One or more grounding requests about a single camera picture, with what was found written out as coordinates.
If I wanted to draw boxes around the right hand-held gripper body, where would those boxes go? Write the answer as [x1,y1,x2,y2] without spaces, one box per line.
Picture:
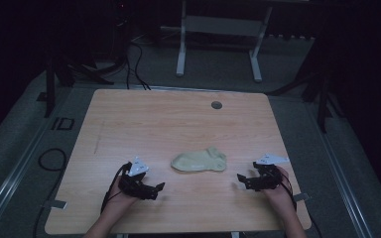
[244,153,291,192]

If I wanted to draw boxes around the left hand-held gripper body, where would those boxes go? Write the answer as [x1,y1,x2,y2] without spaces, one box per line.
[118,156,161,201]

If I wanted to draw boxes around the person's left hand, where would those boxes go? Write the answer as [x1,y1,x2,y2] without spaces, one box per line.
[106,178,141,216]

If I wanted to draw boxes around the person's right hand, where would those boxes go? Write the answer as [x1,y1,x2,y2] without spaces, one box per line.
[262,166,295,213]

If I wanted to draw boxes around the grey tape strip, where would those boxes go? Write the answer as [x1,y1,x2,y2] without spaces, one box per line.
[42,199,68,210]
[292,192,311,203]

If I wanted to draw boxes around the black metal stand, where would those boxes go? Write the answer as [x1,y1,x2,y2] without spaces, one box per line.
[36,49,115,119]
[267,49,345,134]

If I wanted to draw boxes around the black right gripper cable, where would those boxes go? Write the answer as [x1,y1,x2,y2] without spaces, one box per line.
[276,168,323,238]

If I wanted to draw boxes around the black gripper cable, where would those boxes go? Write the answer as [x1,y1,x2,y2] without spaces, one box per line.
[276,168,323,238]
[33,163,131,238]

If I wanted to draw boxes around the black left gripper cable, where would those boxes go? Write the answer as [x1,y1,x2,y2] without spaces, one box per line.
[33,163,131,238]

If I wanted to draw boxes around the metal floor rail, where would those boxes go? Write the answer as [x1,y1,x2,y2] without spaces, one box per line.
[0,125,53,238]
[306,102,375,238]

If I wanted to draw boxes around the black cables on floor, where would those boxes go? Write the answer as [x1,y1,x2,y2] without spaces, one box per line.
[124,42,152,91]

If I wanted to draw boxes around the white desk frame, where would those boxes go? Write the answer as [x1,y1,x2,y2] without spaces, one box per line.
[176,0,274,83]

